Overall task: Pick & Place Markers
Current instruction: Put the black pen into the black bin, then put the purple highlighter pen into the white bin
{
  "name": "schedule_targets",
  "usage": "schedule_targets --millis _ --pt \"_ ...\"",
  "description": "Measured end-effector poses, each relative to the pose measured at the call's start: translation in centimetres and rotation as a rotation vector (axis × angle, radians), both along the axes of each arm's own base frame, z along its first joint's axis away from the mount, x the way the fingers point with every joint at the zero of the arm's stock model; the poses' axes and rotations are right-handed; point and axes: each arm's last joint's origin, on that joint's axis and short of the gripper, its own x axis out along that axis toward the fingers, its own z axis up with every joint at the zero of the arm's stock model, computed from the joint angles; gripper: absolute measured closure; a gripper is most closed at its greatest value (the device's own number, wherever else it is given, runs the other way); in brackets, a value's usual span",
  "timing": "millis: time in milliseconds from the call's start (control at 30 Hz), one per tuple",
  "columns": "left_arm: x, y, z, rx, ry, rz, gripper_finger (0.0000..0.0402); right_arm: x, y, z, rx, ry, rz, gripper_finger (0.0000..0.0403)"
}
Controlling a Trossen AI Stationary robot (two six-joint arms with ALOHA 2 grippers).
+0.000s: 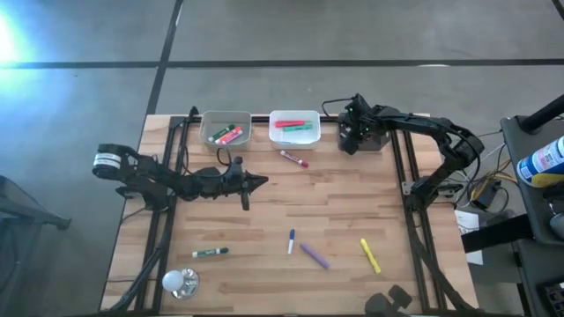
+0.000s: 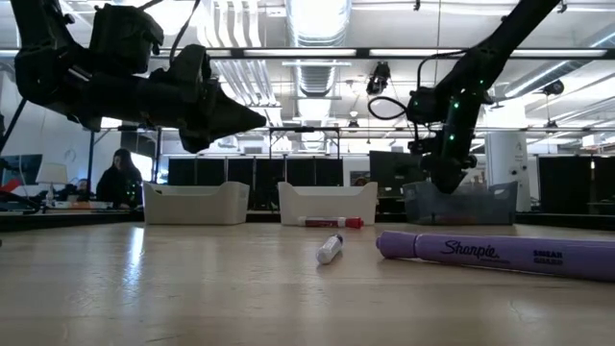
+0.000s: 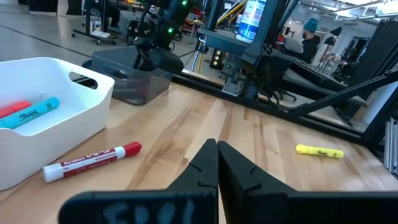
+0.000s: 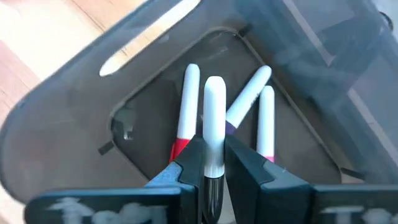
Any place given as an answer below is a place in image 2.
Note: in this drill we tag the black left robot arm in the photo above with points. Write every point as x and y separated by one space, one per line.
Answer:
57 81

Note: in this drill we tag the black screen panel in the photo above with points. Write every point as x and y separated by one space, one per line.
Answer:
394 168

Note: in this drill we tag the black partition panels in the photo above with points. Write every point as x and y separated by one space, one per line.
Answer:
567 182
216 170

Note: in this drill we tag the silver ventilation duct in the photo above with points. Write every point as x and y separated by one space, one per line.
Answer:
317 29

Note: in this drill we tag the dark computer monitor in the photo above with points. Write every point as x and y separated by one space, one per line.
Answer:
21 168

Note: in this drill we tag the white table lamp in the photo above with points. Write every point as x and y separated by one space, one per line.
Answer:
52 174

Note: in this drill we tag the white plastic bin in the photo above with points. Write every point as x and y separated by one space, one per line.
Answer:
192 206
327 202

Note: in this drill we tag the black overhead camera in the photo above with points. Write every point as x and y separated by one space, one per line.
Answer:
379 79

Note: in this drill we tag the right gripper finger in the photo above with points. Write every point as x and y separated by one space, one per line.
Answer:
439 178
457 178

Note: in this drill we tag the purple Sharpie highlighter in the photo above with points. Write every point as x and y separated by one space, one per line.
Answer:
480 252

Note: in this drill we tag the person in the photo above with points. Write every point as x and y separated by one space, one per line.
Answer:
117 185
82 188

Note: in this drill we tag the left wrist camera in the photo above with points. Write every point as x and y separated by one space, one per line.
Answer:
192 67

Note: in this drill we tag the black overhead rig beam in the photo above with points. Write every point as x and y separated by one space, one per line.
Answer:
362 53

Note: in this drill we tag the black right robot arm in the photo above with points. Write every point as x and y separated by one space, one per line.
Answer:
509 33

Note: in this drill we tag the white round pillar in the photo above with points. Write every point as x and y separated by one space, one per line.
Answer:
504 154

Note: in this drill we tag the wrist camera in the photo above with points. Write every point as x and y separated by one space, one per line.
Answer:
423 108
192 67

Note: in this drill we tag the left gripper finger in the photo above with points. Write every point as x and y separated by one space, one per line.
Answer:
235 117
197 141

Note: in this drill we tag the dark grey plastic bin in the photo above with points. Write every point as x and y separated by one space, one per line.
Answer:
490 206

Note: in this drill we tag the small blue cap marker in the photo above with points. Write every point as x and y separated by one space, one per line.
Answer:
329 250

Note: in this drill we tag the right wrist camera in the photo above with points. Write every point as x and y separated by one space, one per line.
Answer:
423 108

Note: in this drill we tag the black round ceiling fixture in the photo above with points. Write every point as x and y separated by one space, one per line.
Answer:
553 87

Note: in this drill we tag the maroon marker red cap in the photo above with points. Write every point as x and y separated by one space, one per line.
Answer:
327 222

